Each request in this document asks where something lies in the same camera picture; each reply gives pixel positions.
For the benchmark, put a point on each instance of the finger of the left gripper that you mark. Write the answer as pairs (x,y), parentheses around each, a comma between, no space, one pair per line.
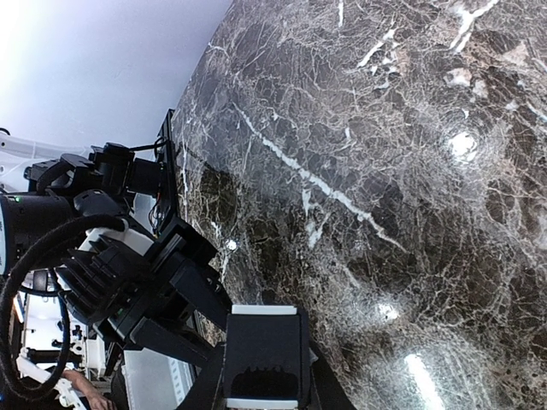
(201,287)
(172,339)

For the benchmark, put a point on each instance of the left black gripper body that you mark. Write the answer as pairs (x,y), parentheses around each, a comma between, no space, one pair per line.
(116,278)

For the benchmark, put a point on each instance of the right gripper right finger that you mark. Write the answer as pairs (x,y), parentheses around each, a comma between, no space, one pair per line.
(326,392)

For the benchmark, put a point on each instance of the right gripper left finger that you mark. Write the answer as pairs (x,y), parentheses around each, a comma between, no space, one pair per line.
(206,392)

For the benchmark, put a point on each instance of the white remote control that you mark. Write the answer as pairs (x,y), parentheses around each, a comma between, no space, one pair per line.
(267,358)

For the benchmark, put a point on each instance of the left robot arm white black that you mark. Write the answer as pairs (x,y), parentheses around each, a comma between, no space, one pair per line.
(72,195)

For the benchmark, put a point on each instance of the person's hand in background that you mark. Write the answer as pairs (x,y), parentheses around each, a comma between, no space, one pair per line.
(96,400)

